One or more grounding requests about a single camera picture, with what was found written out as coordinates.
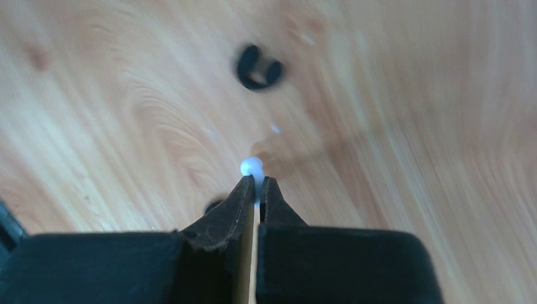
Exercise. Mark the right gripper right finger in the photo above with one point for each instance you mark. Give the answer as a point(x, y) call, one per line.
point(301, 263)

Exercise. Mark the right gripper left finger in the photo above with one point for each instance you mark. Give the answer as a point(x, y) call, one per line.
point(207, 262)

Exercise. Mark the white earbud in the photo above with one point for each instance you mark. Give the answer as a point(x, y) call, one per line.
point(253, 166)

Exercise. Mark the black earbud right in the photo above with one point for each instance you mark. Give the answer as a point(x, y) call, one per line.
point(257, 72)

